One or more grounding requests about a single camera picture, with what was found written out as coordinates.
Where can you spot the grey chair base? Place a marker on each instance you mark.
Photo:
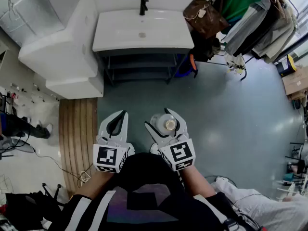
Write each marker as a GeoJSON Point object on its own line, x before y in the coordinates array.
{"type": "Point", "coordinates": [19, 148]}

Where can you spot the person's black printed shirt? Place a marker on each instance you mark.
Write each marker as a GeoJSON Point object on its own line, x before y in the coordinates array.
{"type": "Point", "coordinates": [144, 213]}

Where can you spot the person's right forearm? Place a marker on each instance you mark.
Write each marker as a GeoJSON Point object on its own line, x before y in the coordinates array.
{"type": "Point", "coordinates": [195, 182]}

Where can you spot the white floral cloth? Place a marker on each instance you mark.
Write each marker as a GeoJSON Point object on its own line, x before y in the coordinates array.
{"type": "Point", "coordinates": [234, 61]}

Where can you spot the white washbasin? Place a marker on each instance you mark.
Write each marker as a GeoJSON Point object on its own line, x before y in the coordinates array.
{"type": "Point", "coordinates": [115, 42]}

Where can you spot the person's left white shoe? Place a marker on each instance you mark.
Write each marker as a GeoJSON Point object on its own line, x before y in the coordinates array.
{"type": "Point", "coordinates": [131, 148]}

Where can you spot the cardboard box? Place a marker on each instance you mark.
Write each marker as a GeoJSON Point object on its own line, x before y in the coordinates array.
{"type": "Point", "coordinates": [296, 83]}

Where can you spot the large white wrapped appliance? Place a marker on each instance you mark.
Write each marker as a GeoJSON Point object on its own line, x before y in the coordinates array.
{"type": "Point", "coordinates": [62, 49]}

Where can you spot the white cloth heap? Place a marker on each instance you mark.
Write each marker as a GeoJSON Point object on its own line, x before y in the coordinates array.
{"type": "Point", "coordinates": [264, 208]}

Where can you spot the black faucet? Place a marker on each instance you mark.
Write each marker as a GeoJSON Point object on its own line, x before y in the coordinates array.
{"type": "Point", "coordinates": [143, 6]}

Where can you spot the green hooded garment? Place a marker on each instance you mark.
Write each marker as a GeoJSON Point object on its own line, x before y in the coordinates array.
{"type": "Point", "coordinates": [237, 1]}

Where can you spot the beige hanging garment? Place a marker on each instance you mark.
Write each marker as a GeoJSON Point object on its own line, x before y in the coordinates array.
{"type": "Point", "coordinates": [279, 37]}

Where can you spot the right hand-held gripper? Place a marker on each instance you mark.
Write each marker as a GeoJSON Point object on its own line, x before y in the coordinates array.
{"type": "Point", "coordinates": [179, 153]}

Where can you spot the black metal chair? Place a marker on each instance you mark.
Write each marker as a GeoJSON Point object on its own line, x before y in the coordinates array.
{"type": "Point", "coordinates": [300, 163]}

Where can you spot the orange black tool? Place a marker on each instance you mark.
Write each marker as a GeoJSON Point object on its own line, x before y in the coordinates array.
{"type": "Point", "coordinates": [192, 61]}

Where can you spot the person's left forearm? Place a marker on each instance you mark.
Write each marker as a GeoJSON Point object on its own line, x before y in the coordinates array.
{"type": "Point", "coordinates": [96, 184]}

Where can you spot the wooden slatted mat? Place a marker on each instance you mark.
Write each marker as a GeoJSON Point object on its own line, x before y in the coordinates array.
{"type": "Point", "coordinates": [77, 129]}

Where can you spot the black metal clothes rack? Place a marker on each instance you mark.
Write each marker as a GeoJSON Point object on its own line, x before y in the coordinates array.
{"type": "Point", "coordinates": [243, 77]}

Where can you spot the brown leather bag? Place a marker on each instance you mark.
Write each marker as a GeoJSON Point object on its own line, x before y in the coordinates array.
{"type": "Point", "coordinates": [204, 23]}

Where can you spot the grey hanging garment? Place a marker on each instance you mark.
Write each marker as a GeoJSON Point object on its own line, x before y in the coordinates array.
{"type": "Point", "coordinates": [243, 37]}

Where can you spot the black cloth heap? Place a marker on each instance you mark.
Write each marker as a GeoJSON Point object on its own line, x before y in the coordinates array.
{"type": "Point", "coordinates": [29, 208]}

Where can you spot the yellow black box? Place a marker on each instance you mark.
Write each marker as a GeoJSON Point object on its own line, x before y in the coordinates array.
{"type": "Point", "coordinates": [286, 66]}

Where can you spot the blue bucket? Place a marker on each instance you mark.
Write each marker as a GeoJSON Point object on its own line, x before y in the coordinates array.
{"type": "Point", "coordinates": [183, 68]}

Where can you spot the small clear bottle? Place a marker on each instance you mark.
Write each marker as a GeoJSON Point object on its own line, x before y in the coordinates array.
{"type": "Point", "coordinates": [160, 121]}

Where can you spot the white bag charm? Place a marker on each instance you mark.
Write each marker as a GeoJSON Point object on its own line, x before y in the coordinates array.
{"type": "Point", "coordinates": [201, 13]}

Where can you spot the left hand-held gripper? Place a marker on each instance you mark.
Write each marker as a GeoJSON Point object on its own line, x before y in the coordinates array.
{"type": "Point", "coordinates": [106, 156]}

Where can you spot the small teal box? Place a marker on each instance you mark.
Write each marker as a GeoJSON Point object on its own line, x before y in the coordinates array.
{"type": "Point", "coordinates": [288, 178]}

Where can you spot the dark camouflage bag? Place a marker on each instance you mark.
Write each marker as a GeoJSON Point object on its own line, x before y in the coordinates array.
{"type": "Point", "coordinates": [204, 47]}

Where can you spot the person's white shoe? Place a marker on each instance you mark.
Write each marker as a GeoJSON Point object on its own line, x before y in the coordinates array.
{"type": "Point", "coordinates": [131, 148]}
{"type": "Point", "coordinates": [154, 149]}

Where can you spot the person's right white shoe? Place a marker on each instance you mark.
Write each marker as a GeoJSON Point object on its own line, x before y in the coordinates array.
{"type": "Point", "coordinates": [154, 149]}

